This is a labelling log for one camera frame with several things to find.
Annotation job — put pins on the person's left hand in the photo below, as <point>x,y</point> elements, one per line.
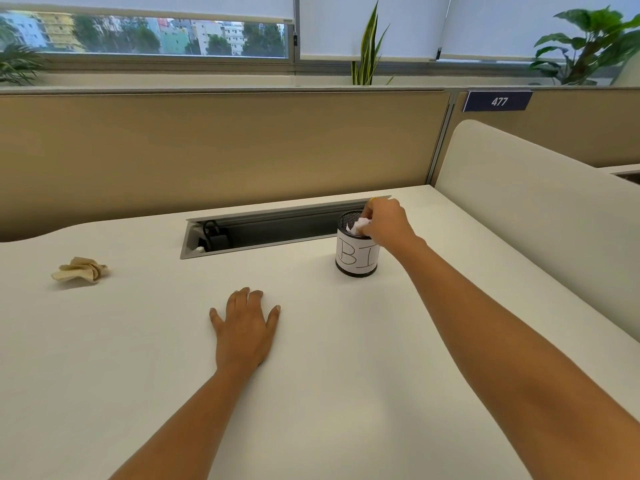
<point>243,334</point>

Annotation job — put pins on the person's right hand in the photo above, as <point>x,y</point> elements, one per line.
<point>392,225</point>

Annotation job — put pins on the person's left middle finger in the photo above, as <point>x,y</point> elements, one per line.
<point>244,300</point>

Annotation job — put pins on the person's left thumb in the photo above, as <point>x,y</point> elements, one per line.
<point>274,318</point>

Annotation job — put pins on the person's left little finger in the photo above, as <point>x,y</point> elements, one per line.
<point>217,322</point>

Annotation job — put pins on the person's right fingers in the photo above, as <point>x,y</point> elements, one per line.
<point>371,212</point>

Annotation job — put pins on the white paper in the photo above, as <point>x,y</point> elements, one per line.
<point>361,226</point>

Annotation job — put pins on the person's right forearm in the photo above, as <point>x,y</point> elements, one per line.
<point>500,354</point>

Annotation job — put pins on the person's left forearm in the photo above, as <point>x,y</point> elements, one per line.
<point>190,424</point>

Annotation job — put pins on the black mesh cup white label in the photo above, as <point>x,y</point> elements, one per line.
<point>356,257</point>

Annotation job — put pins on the black power plug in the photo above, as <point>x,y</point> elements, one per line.
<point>216,235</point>

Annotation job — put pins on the crumpled beige paper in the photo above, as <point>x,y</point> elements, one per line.
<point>80,270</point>

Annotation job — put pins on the wide beige partition panel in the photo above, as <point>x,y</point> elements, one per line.
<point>200,154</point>

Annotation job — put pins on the snake plant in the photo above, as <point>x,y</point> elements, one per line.
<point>369,49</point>

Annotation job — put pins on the blue number sign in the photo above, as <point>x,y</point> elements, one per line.
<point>497,101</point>

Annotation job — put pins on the white rounded desk divider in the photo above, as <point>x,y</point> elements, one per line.
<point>540,214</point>

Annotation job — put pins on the long white roller blind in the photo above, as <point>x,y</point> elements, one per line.
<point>372,24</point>
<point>500,24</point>

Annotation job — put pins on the beige partition panel with sign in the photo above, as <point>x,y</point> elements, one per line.
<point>575,129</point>

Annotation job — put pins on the broad leaf green plant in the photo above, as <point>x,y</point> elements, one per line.
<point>590,44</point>

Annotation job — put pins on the short white roller blind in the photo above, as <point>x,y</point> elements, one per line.
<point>150,4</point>

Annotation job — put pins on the feathery palm plant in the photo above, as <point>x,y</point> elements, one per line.
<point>17,62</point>

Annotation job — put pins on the grey partition post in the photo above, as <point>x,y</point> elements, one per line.
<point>442,139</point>

